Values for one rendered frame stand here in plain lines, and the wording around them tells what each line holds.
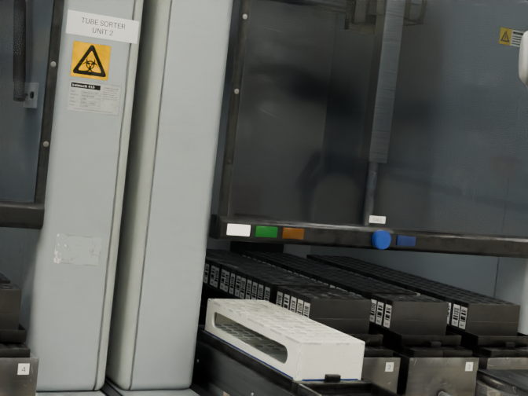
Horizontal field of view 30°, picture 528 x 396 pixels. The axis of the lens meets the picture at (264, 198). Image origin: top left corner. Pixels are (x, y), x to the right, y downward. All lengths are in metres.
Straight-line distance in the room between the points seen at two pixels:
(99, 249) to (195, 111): 0.24
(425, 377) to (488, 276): 0.35
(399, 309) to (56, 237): 0.57
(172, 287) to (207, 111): 0.26
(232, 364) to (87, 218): 0.28
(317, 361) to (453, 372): 0.38
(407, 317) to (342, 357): 0.35
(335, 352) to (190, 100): 0.41
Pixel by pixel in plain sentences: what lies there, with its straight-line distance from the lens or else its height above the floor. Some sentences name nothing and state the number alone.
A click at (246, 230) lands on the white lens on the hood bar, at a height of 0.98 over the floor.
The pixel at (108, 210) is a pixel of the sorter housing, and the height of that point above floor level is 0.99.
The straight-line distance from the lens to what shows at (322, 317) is 1.53.
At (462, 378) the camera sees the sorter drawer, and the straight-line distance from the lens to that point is 1.61.
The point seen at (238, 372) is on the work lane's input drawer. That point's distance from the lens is 1.36.
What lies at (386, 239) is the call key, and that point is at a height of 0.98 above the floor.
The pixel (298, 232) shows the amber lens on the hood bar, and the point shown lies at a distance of 1.47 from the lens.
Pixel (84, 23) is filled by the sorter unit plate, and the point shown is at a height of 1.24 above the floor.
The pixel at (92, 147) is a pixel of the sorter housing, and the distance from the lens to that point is 1.36.
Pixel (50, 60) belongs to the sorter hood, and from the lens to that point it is 1.33.
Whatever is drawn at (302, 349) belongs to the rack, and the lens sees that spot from 1.25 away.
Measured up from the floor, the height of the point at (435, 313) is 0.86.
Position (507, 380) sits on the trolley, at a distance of 1.42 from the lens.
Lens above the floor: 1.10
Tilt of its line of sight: 3 degrees down
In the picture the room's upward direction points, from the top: 6 degrees clockwise
